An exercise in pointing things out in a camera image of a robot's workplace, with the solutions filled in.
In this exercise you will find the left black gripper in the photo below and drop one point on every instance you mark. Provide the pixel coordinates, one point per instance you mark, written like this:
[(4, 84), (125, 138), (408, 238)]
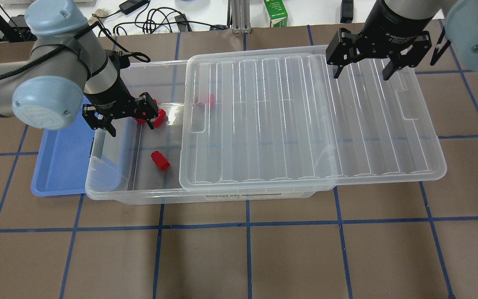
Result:
[(111, 102)]

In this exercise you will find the black power adapter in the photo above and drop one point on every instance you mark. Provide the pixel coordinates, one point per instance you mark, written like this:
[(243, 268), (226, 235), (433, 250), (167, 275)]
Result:
[(129, 6)]

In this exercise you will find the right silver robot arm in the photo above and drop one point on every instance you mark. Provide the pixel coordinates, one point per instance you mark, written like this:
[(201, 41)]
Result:
[(454, 23)]

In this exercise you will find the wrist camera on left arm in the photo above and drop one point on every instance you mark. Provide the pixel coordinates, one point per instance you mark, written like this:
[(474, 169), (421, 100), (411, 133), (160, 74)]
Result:
[(119, 59)]

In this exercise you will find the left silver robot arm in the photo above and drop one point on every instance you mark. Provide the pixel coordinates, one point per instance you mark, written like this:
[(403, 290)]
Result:
[(69, 73)]

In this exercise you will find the clear plastic box lid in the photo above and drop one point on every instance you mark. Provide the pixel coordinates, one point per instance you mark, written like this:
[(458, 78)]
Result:
[(381, 129)]

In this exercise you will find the clear plastic storage box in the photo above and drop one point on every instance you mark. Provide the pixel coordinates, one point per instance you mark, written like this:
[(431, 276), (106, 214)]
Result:
[(266, 138)]

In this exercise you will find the blue plastic tray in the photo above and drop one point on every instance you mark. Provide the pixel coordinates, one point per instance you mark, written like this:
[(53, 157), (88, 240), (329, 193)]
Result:
[(63, 160)]

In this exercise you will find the green white carton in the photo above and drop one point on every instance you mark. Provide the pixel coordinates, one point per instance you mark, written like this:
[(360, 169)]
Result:
[(276, 13)]

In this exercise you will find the black power brick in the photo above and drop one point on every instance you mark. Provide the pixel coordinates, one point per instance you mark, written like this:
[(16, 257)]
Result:
[(346, 11)]

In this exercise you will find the aluminium frame post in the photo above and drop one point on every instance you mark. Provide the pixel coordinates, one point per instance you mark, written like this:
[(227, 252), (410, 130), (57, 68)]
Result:
[(238, 19)]

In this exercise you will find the red block under lid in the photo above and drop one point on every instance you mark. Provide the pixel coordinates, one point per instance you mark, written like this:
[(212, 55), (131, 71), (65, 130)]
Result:
[(207, 101)]

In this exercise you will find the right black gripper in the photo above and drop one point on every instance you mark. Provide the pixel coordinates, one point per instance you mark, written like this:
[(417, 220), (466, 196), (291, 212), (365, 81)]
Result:
[(397, 23)]

